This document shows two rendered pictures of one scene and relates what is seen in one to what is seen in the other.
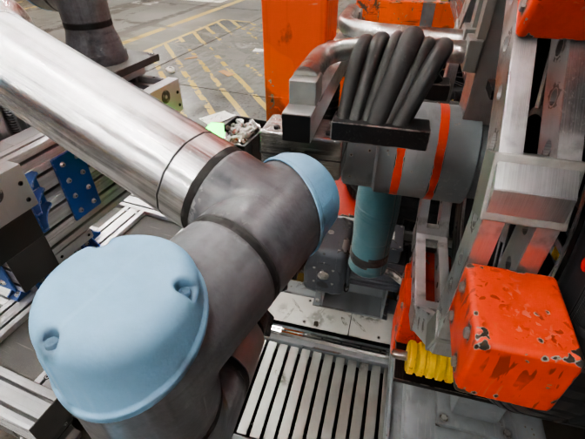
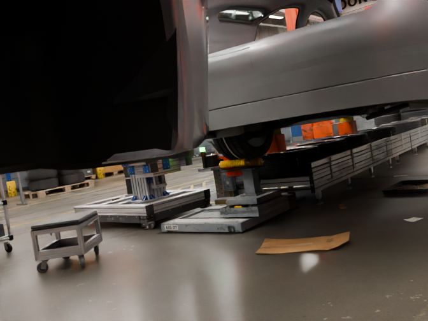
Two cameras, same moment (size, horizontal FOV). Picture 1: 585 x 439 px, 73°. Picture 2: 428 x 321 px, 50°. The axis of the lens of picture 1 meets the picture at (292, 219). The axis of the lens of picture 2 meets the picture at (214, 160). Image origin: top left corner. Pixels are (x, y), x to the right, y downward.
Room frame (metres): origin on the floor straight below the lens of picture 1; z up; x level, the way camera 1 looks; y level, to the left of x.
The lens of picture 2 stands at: (-3.18, -1.60, 0.76)
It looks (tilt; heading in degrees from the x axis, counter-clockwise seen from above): 3 degrees down; 22
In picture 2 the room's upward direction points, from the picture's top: 9 degrees counter-clockwise
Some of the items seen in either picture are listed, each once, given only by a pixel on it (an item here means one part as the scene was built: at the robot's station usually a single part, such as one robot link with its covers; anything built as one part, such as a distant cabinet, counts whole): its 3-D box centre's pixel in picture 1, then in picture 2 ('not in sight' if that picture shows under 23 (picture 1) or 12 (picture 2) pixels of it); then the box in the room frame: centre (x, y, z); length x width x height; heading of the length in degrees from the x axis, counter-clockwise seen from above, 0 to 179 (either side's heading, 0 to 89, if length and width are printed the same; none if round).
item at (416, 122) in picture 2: not in sight; (400, 128); (5.37, -1.62, 0.39); 0.66 x 0.66 x 0.24
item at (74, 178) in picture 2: not in sight; (55, 169); (5.43, 5.89, 0.55); 1.40 x 0.80 x 1.09; 160
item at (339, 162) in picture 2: not in sight; (358, 157); (2.10, -1.15, 0.28); 2.47 x 0.06 x 0.22; 165
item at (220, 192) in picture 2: not in sight; (221, 188); (1.25, 0.16, 0.21); 0.10 x 0.10 x 0.42; 75
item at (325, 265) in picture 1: (372, 277); (246, 186); (0.84, -0.24, 0.26); 0.42 x 0.18 x 0.35; 75
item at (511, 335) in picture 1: (504, 332); not in sight; (0.21, -0.18, 0.85); 0.09 x 0.08 x 0.07; 165
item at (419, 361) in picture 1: (480, 372); (233, 163); (0.37, -0.32, 0.51); 0.29 x 0.06 x 0.06; 75
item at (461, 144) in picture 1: (416, 150); not in sight; (0.53, -0.19, 0.85); 0.21 x 0.14 x 0.14; 75
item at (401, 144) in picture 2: not in sight; (371, 150); (3.89, -1.20, 0.20); 1.00 x 0.86 x 0.39; 165
